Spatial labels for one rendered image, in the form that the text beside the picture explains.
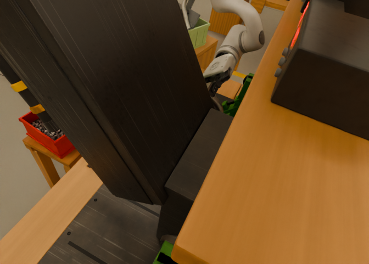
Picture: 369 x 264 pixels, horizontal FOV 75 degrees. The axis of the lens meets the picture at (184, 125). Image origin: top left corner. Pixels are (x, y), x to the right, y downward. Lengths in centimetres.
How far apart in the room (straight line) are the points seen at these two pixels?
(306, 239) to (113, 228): 72
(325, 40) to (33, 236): 88
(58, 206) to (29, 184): 119
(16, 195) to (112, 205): 128
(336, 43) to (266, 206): 19
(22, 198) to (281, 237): 196
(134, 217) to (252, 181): 69
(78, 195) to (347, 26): 86
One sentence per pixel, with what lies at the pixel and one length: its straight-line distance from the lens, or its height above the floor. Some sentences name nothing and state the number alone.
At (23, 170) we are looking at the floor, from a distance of 221.
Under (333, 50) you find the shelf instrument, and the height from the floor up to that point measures 161.
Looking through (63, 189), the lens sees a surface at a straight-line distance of 97.
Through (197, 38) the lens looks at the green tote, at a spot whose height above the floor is 87.
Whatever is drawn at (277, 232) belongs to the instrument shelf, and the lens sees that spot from 22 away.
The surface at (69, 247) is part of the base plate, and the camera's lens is 88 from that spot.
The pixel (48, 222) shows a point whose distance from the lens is 93.
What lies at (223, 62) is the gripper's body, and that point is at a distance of 85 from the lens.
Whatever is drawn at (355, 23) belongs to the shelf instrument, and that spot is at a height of 161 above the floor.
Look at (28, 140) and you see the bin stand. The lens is 128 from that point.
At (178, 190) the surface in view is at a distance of 55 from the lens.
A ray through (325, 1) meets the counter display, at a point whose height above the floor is 159.
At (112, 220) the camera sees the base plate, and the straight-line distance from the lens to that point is 89.
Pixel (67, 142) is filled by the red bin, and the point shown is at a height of 87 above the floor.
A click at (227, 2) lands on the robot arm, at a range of 93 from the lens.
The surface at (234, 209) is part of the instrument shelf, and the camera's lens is 21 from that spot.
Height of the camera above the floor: 172
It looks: 47 degrees down
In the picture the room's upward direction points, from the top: 12 degrees clockwise
